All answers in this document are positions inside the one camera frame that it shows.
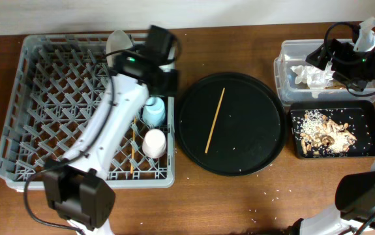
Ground light blue plastic cup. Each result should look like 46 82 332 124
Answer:
142 97 166 127

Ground white paper napkin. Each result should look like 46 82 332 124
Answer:
288 63 336 99

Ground white ceramic plate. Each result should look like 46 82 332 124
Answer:
106 30 133 54

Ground pink plastic cup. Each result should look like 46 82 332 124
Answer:
142 129 167 159

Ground wooden chopstick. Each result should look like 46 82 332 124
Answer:
130 116 136 174
204 87 226 154

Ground golden brown food scraps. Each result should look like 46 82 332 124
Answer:
292 110 358 158

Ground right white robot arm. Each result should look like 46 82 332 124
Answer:
285 18 375 235

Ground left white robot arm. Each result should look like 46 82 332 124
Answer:
39 50 179 234

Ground clear plastic waste bin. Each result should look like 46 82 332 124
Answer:
273 39 358 106

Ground black rectangular waste tray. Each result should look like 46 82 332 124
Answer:
289 101 375 159

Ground grey plastic dishwasher rack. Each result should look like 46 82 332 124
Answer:
0 34 175 192

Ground round black serving tray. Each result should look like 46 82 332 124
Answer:
175 72 288 176

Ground left black camera cable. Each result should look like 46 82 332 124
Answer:
23 35 182 235

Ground black camera cable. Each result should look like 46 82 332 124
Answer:
323 21 375 98
23 35 182 235

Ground right black camera cable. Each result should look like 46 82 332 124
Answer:
323 21 375 98

